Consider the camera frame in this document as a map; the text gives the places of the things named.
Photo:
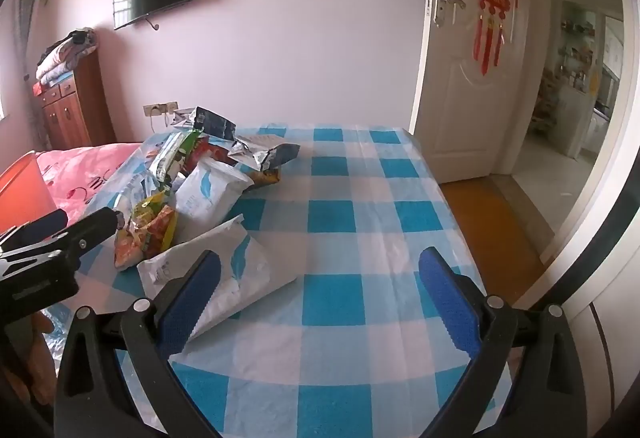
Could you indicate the white kitchen cabinet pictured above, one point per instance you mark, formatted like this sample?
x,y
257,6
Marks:
x,y
575,123

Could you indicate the stack of folded bedding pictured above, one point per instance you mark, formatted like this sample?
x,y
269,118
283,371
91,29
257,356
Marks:
x,y
60,61

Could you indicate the person's left hand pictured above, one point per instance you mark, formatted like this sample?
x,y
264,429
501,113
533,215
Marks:
x,y
45,368

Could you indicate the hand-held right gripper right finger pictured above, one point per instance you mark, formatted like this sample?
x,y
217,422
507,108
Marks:
x,y
450,308

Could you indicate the silver dark foil bag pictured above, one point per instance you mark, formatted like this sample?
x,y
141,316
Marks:
x,y
260,156

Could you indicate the large white feather print pouch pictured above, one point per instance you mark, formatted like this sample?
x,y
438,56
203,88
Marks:
x,y
240,263

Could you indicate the grey patterned curtain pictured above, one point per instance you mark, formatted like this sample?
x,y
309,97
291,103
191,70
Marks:
x,y
32,18

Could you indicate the clear plastic bag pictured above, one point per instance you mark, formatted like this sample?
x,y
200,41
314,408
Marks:
x,y
125,178

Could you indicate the brown wooden dresser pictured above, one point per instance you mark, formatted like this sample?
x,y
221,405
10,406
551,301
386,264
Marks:
x,y
75,113

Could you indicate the blue white checked tablecloth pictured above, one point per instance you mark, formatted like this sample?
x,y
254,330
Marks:
x,y
350,218

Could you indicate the yellow red snack bag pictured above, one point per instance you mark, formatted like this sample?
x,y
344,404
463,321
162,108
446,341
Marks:
x,y
150,228

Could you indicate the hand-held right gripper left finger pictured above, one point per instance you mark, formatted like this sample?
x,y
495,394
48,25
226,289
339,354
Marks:
x,y
185,303

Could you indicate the kitchen shelf with jars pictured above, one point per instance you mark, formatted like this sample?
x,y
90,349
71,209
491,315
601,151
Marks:
x,y
570,53

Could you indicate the orange plastic bin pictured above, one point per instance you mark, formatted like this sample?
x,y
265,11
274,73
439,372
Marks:
x,y
22,190

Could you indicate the orange gold wrapper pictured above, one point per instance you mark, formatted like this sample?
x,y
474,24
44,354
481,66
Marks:
x,y
265,177

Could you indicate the wall power socket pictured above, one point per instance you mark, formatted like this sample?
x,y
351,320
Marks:
x,y
160,108

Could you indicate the pink printed blanket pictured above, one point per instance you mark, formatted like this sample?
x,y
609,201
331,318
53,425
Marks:
x,y
90,173

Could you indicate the dark cloth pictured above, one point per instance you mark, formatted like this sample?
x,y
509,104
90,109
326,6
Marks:
x,y
78,37

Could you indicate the white room door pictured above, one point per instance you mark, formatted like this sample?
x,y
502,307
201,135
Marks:
x,y
465,118

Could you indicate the green white snack bag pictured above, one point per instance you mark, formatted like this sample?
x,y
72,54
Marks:
x,y
172,158

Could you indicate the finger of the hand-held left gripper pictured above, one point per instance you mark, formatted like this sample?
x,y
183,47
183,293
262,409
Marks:
x,y
47,222
95,225

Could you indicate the small white feather print pouch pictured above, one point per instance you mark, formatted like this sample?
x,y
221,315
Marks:
x,y
210,193

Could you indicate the crumpled silver blue foil bag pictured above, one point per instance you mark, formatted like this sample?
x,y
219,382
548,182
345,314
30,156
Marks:
x,y
215,121

